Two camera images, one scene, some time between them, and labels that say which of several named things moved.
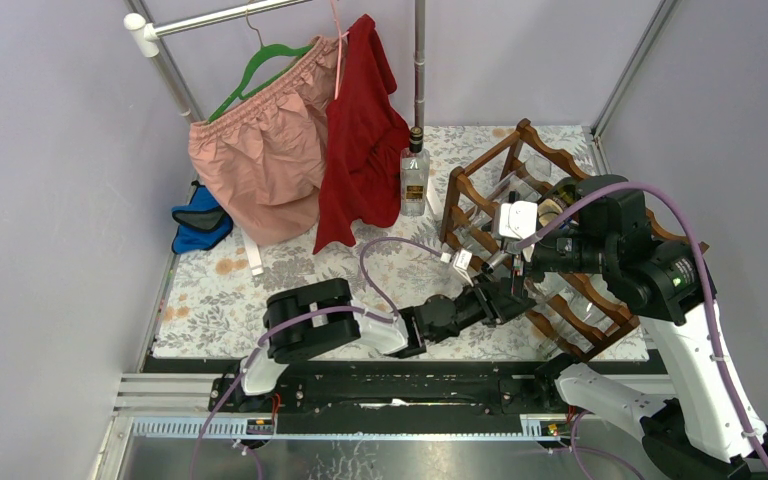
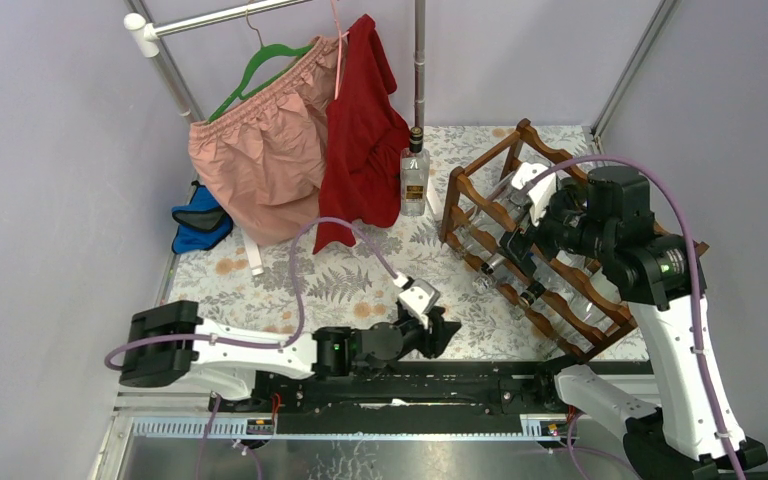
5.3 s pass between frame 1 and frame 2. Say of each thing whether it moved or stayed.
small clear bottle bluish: moved
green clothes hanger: stayed
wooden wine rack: stayed
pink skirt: stayed
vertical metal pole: stayed
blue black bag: stayed
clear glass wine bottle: stayed
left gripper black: moved
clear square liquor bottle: moved
